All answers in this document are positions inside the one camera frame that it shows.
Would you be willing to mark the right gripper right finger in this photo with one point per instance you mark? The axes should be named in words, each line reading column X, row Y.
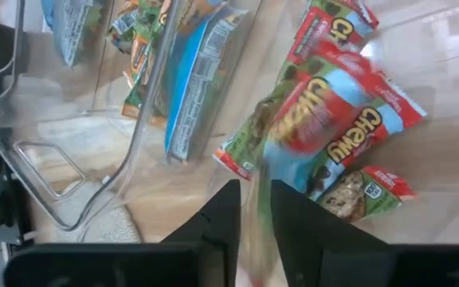
column 301, row 239

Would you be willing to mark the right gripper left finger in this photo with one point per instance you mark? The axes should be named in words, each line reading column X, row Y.
column 217, row 239

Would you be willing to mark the clear plastic bin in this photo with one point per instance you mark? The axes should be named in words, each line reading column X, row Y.
column 54, row 119
column 432, row 179

